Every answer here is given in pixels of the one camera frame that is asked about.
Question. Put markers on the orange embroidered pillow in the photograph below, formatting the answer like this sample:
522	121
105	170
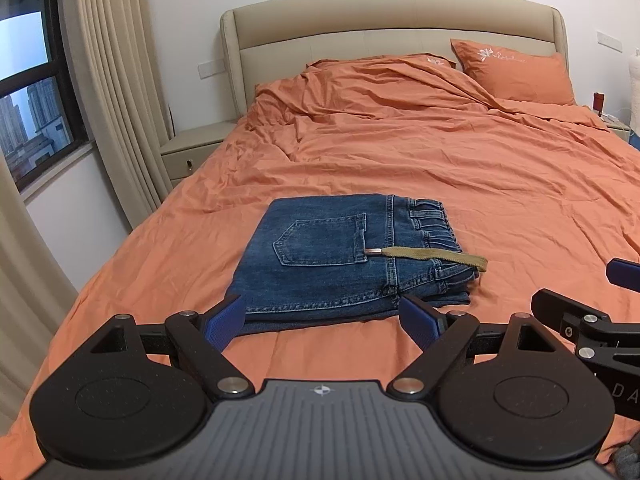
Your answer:
380	62
520	72

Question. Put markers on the small dark red object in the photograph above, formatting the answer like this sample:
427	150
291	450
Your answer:
598	101

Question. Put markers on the dark framed window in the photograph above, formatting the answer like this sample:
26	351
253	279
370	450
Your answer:
35	110

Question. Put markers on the beige pleated curtain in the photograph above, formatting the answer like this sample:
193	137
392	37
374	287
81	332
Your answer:
120	85
25	285

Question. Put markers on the white wall switch plate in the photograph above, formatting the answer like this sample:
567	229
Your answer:
210	68
610	42

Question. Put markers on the beige upholstered bed headboard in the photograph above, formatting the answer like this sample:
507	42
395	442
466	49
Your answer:
350	25

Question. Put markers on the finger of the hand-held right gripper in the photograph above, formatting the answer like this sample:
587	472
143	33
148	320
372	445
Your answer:
625	272
565	310

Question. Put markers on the beige nightstand with keyhole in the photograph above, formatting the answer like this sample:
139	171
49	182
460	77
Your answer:
192	152

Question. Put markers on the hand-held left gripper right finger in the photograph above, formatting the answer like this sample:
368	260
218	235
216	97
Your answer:
421	321

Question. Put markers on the blue denim pants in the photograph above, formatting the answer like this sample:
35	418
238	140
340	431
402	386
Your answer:
320	240

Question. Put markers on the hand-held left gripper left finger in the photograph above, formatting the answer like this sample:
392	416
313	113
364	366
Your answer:
225	324

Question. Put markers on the orange duvet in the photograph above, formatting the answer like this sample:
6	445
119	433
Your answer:
400	145

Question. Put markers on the dark grey cloth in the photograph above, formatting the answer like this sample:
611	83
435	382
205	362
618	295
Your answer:
627	460

